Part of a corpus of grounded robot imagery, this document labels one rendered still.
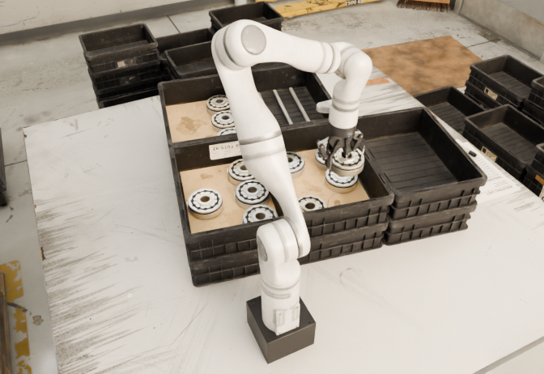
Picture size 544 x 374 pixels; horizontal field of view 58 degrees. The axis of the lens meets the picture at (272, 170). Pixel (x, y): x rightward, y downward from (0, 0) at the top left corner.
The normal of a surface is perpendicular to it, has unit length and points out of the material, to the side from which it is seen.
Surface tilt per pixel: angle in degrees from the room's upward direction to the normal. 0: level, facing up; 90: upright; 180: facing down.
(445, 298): 0
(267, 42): 59
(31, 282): 0
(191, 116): 0
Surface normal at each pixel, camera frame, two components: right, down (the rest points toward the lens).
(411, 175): 0.00, -0.75
